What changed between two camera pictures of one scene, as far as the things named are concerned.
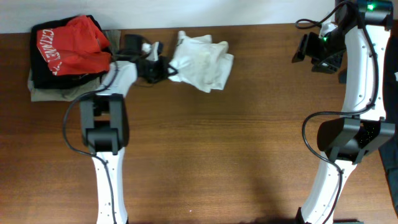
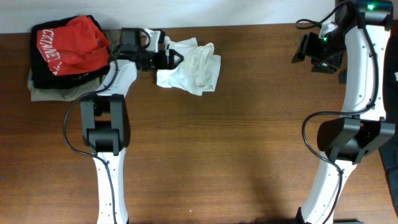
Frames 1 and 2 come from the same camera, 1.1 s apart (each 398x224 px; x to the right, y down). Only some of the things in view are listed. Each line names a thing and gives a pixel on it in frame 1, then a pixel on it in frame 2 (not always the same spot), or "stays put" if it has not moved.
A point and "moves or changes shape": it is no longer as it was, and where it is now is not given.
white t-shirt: (201, 63) moves or changes shape
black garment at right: (388, 150) stays put
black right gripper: (325, 62) stays put
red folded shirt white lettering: (79, 47) stays put
